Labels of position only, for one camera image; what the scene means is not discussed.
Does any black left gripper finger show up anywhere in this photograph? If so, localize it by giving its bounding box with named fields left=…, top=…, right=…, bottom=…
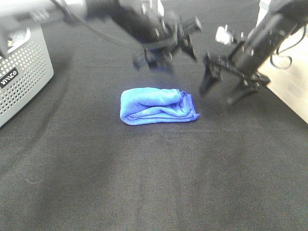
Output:
left=180, top=36, right=197, bottom=62
left=150, top=53, right=174, bottom=75

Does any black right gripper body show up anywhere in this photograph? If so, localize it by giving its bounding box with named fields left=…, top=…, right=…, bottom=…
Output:
left=204, top=53, right=270, bottom=88

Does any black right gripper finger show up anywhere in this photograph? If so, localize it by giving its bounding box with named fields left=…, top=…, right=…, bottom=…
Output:
left=199, top=68, right=220, bottom=95
left=227, top=84, right=259, bottom=105

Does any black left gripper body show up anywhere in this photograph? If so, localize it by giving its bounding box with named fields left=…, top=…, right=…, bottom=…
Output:
left=132, top=16, right=202, bottom=70

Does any blue microfibre towel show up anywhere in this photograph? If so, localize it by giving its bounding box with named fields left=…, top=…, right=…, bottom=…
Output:
left=119, top=87, right=200, bottom=125

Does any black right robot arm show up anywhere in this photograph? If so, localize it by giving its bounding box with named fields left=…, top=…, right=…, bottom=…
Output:
left=199, top=0, right=308, bottom=105

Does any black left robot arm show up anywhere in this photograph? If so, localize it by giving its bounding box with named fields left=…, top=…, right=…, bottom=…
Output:
left=0, top=0, right=202, bottom=73

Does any white storage box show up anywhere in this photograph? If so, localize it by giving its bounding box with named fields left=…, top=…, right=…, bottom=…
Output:
left=256, top=0, right=308, bottom=125

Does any grey perforated laundry basket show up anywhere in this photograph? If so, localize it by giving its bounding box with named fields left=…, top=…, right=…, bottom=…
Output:
left=0, top=26, right=54, bottom=126

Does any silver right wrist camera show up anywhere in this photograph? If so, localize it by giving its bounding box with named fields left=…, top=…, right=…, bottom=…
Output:
left=215, top=25, right=245, bottom=45

